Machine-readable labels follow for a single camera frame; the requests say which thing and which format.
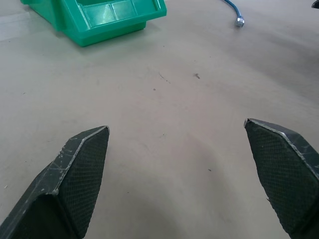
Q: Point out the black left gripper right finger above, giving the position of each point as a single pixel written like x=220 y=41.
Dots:
x=286 y=174

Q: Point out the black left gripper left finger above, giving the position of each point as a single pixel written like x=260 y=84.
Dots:
x=62 y=184

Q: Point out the green plastic storage bin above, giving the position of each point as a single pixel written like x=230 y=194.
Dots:
x=104 y=20

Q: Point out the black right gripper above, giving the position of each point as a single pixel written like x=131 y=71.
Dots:
x=316 y=4

